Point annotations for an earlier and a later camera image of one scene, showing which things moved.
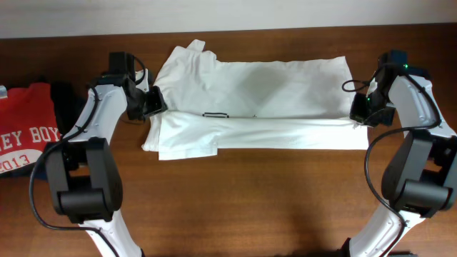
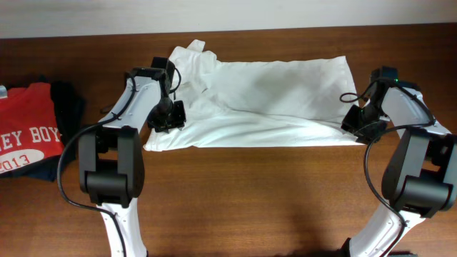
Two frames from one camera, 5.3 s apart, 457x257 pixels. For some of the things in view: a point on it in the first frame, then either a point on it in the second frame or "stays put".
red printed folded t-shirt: x=28 y=126 stays put
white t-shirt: x=213 y=104 stays put
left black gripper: x=158 y=103 → x=178 y=118
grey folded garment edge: x=3 y=93 stays put
